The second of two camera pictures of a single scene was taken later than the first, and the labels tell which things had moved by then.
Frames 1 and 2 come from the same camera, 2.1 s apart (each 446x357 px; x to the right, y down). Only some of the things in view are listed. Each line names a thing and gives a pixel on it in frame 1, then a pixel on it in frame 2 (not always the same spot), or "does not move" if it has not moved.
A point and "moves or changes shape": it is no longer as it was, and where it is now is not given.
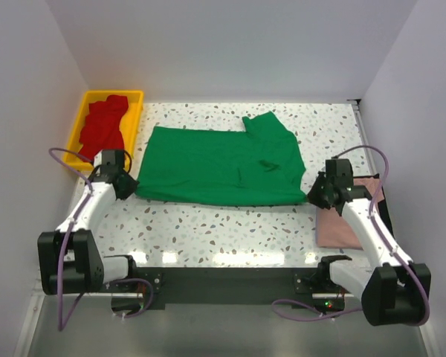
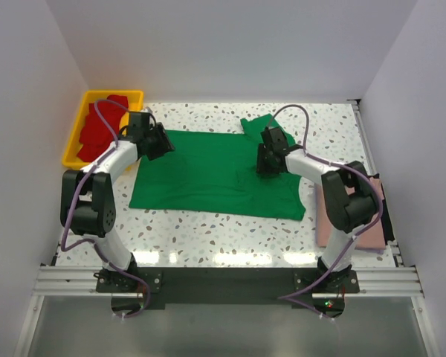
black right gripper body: (318, 194) to (264, 162)
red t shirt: (100, 129) does not move
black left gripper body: (130, 184) to (158, 143)
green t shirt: (262, 165) moves or changes shape
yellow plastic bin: (129, 125) does not move
